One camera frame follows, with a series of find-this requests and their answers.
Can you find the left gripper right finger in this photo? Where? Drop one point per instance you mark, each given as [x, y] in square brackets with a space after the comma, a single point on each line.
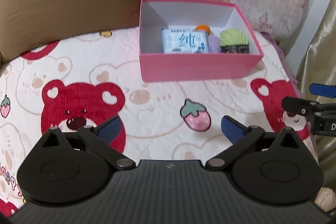
[275, 168]

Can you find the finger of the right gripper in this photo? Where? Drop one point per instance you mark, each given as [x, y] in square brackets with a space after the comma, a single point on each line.
[328, 91]
[299, 106]

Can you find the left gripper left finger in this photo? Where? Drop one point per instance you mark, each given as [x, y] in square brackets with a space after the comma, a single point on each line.
[65, 168]

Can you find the green yarn ball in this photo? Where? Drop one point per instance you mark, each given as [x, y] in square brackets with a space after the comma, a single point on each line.
[233, 41]

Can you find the purple plush toy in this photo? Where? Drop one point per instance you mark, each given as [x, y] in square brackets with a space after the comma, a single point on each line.
[214, 44]

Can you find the small orange fruit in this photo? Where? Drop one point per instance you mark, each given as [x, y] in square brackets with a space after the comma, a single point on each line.
[204, 28]

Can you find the blue wet wipes pack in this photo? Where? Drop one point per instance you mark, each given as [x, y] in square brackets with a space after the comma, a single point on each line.
[175, 41]

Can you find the person's right hand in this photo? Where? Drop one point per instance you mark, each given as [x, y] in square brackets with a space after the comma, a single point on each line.
[325, 199]

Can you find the beige satin curtain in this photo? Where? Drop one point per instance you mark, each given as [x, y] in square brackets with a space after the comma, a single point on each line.
[319, 67]

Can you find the pink cardboard box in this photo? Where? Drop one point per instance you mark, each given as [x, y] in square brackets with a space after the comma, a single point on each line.
[157, 66]

